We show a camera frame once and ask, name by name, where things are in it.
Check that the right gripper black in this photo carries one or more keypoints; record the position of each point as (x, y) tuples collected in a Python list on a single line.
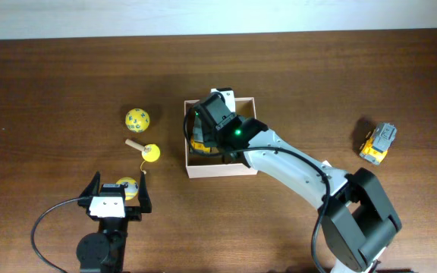
[(202, 137)]

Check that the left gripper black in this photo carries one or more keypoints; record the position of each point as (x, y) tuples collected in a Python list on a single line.
[(135, 212)]

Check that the yellow grey toy truck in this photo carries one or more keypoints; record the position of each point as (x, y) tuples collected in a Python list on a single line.
[(197, 141)]

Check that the yellow grey toy loader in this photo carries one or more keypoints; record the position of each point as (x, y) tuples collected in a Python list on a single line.
[(377, 143)]

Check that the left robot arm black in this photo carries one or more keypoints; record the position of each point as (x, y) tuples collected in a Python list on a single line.
[(103, 251)]

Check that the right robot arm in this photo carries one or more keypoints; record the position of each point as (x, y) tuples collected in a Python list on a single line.
[(355, 215)]

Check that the yellow ball with face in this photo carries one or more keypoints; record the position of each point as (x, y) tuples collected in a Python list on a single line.
[(131, 187)]

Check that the white cardboard box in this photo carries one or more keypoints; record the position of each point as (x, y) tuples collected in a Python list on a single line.
[(200, 167)]

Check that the yellow ball blue letters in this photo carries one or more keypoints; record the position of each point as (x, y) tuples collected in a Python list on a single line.
[(137, 120)]

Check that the colourful puzzle cube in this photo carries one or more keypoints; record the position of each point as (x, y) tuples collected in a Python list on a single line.
[(326, 163)]

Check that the yellow disc wooden handle toy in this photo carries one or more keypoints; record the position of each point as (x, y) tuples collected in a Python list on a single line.
[(149, 152)]

